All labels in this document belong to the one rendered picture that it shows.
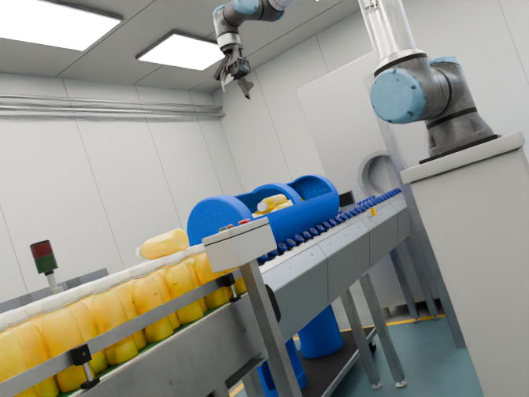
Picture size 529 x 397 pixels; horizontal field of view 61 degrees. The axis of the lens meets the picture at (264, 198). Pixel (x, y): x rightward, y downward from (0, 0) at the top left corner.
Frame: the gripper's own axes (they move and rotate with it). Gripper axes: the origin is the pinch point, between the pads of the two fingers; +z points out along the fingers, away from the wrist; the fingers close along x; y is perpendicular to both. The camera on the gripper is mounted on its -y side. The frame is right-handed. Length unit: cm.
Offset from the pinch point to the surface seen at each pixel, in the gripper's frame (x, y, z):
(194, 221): -20, -16, 46
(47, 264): -67, -36, 53
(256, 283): -40, 27, 71
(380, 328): 89, -6, 114
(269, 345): -38, 25, 89
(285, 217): 11, 4, 51
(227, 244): -50, 28, 59
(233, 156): 439, -388, -111
